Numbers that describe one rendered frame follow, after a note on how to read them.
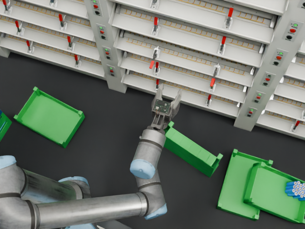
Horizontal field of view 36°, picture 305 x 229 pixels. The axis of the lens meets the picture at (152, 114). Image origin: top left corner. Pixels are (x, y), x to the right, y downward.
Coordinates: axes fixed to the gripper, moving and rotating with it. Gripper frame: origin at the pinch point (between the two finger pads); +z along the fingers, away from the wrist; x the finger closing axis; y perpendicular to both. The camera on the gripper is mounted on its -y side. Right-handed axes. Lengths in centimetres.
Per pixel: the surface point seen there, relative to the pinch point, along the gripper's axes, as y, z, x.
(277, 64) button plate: 15.4, 14.8, -35.8
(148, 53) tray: -10.3, 17.5, 15.7
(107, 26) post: 6.4, 15.7, 31.9
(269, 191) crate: -58, -12, -55
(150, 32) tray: 8.8, 17.0, 14.1
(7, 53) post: -60, 19, 100
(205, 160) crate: -44, -10, -21
